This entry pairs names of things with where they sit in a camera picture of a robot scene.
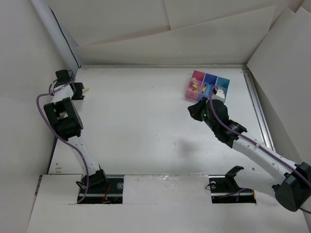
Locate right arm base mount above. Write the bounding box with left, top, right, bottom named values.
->
left=205, top=166, right=257, bottom=204

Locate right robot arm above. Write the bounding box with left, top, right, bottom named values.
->
left=188, top=98, right=311, bottom=212

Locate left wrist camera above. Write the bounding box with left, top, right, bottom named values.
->
left=49, top=80, right=58, bottom=92

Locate purple drawer box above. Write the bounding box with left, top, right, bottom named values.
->
left=198, top=73, right=217, bottom=100

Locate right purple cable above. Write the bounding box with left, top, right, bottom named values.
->
left=209, top=86, right=311, bottom=214

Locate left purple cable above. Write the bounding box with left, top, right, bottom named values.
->
left=35, top=77, right=90, bottom=203

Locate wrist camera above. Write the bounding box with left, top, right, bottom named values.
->
left=212, top=88, right=225, bottom=103
left=49, top=80, right=58, bottom=92

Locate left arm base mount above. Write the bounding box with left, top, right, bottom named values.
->
left=76, top=175, right=124, bottom=204

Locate aluminium rail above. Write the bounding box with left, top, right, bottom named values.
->
left=242, top=69, right=275, bottom=150

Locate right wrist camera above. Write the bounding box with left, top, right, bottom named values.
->
left=212, top=88, right=225, bottom=103

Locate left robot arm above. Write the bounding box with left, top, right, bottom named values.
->
left=43, top=69, right=109, bottom=193

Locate purple cable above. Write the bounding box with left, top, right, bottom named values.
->
left=209, top=86, right=311, bottom=214
left=35, top=77, right=90, bottom=203

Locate pink drawer box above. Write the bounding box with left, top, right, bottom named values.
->
left=185, top=70, right=205, bottom=100

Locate light blue drawer box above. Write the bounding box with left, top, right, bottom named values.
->
left=215, top=77, right=230, bottom=99

